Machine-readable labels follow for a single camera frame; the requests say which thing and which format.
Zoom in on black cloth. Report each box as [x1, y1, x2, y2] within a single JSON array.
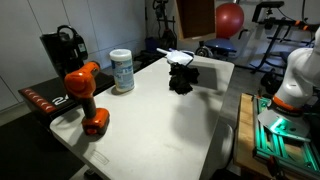
[[167, 61, 201, 96]]

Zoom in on white plastic dustpan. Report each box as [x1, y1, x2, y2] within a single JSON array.
[[156, 47, 195, 66]]

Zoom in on white wipes canister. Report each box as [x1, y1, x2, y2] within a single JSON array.
[[109, 48, 136, 94]]

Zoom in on black exercise bike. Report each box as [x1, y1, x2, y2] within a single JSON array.
[[151, 0, 178, 51]]

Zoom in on blue workout bench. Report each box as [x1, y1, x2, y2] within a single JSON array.
[[202, 37, 238, 54]]

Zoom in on wooden board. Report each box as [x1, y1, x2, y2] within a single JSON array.
[[232, 92, 278, 180]]

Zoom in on red exercise ball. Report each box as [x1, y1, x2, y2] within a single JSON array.
[[215, 2, 246, 40]]

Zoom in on black red-trimmed tray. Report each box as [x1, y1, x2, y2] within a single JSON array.
[[17, 71, 116, 125]]

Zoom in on green lit mounting plate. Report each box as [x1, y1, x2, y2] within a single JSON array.
[[252, 95, 320, 180]]

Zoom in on black floor mat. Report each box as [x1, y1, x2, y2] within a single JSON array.
[[0, 113, 86, 180]]

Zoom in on orange cordless drill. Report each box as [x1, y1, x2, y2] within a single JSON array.
[[63, 61, 111, 136]]

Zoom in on black machine with handle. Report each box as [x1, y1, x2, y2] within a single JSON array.
[[39, 24, 90, 80]]

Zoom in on black exercise machine frame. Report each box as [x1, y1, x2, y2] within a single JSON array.
[[248, 0, 320, 75]]

